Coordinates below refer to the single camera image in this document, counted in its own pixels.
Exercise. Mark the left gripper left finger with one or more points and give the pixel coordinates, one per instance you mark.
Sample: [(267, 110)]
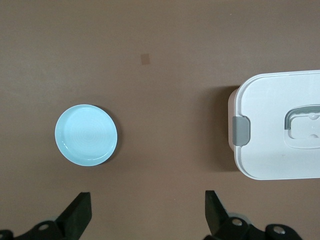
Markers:
[(72, 217)]

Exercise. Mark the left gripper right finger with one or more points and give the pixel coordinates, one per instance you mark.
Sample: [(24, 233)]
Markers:
[(217, 217)]

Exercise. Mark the white lunch box grey clips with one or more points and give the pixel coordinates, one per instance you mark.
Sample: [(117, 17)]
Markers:
[(265, 150)]

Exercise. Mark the light blue round plate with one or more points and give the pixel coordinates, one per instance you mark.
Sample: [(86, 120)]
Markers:
[(86, 135)]

